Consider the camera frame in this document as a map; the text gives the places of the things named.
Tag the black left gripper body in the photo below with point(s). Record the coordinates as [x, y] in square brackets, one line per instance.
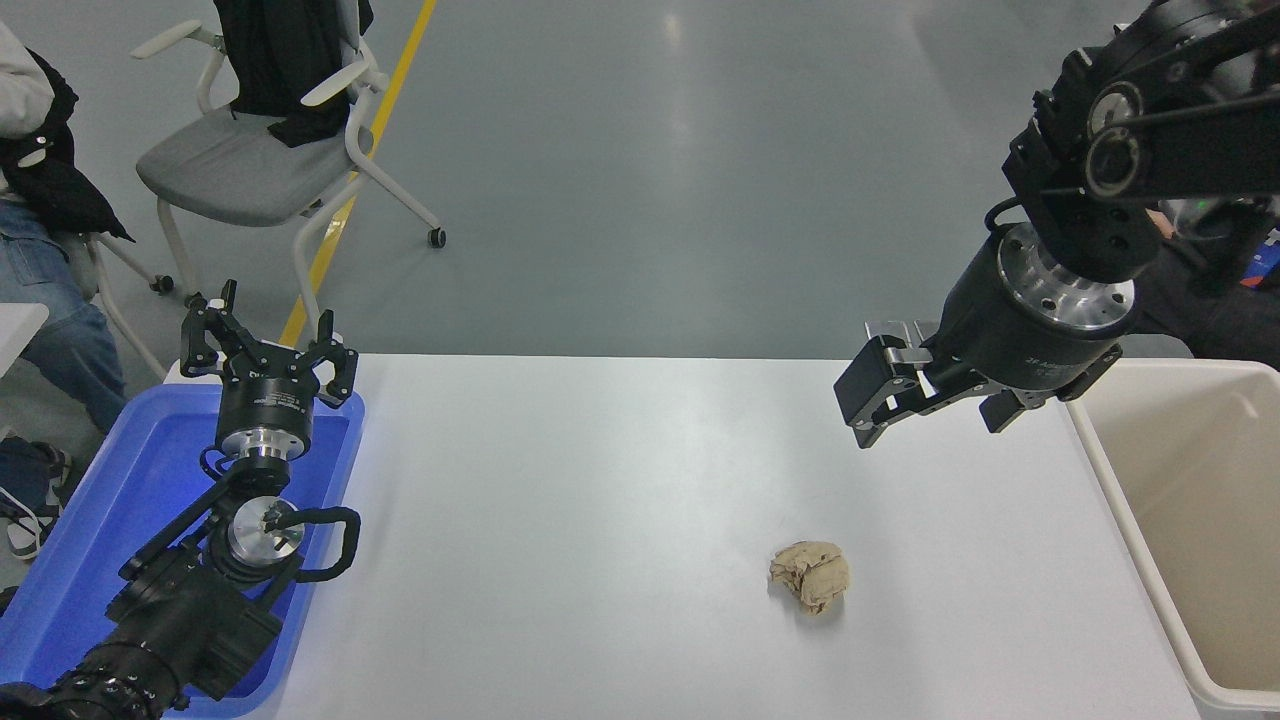
[265, 405]

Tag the blue plastic tray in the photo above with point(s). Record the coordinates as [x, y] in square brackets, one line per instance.
[110, 520]

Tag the tan paper ball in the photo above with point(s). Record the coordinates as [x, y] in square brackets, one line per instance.
[810, 577]

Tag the dark shoe white sole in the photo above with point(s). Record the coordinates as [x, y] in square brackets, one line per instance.
[25, 480]

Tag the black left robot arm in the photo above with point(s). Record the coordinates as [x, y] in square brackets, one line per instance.
[180, 620]

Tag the metal floor plate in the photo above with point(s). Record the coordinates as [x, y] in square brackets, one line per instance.
[885, 327]
[925, 330]

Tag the grey white office chair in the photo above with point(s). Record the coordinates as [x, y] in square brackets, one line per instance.
[225, 170]

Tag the small white table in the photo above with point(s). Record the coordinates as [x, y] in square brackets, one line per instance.
[18, 330]

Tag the large pale plastic bin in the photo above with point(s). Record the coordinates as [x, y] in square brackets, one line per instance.
[1200, 520]

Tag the white chair frame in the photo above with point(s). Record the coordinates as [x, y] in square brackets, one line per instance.
[125, 320]

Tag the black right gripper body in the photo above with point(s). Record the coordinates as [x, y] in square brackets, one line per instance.
[1010, 335]

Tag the black garment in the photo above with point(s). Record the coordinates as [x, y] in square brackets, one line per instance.
[280, 60]

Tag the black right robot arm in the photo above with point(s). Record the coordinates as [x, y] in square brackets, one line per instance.
[1150, 130]

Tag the blue red badge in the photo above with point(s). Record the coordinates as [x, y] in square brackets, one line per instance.
[1262, 262]

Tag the person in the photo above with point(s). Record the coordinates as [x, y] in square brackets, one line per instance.
[50, 290]
[1220, 315]

